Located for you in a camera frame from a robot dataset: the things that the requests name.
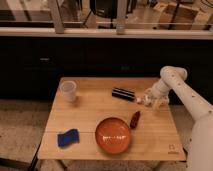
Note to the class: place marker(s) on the dark red chili pepper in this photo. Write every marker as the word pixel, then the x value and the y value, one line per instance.
pixel 134 120

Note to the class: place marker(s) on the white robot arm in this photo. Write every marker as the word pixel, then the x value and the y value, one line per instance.
pixel 200 154

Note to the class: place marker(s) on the black office chair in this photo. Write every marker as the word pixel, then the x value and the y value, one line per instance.
pixel 103 8

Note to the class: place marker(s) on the blue sponge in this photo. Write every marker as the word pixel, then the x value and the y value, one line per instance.
pixel 68 137

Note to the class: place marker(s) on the orange bowl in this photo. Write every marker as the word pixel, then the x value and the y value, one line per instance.
pixel 113 135

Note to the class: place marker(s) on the black bottle with white cap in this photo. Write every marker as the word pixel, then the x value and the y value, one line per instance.
pixel 123 94

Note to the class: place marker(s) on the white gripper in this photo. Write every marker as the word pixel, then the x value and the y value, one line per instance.
pixel 152 101

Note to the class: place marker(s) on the translucent plastic cup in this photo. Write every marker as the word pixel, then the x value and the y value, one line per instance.
pixel 68 90

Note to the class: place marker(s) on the cardboard box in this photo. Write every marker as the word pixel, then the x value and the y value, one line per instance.
pixel 175 16

